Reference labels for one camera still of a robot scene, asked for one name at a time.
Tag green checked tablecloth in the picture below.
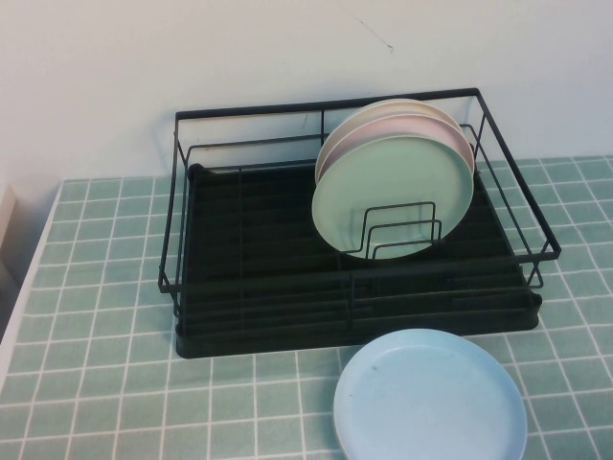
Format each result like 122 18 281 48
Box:
0 155 613 460

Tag green plate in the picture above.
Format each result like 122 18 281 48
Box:
310 134 476 262

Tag black wire dish rack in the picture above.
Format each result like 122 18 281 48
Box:
156 86 561 336

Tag light blue plate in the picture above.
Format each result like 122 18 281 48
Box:
332 328 529 460

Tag cream plate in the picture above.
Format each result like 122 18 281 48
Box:
319 97 464 155

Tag pink plate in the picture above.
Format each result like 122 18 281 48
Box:
314 113 476 194

